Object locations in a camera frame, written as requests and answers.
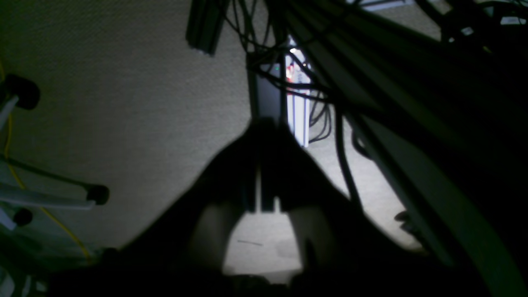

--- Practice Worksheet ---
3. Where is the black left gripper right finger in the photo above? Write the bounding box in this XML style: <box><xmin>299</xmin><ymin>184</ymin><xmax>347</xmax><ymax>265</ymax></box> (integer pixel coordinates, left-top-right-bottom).
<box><xmin>264</xmin><ymin>124</ymin><xmax>413</xmax><ymax>297</ymax></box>

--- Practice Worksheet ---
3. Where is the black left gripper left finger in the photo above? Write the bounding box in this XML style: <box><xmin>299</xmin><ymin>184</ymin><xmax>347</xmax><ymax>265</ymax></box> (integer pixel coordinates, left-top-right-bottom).
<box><xmin>124</xmin><ymin>124</ymin><xmax>264</xmax><ymax>297</ymax></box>

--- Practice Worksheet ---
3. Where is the yellow cable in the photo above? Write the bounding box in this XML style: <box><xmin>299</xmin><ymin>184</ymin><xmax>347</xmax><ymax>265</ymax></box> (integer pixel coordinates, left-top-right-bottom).
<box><xmin>0</xmin><ymin>62</ymin><xmax>93</xmax><ymax>260</ymax></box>

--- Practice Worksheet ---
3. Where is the black aluminium frame profile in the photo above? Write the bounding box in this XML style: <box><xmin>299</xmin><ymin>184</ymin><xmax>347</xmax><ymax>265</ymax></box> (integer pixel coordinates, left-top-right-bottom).
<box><xmin>185</xmin><ymin>0</ymin><xmax>230</xmax><ymax>57</ymax></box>

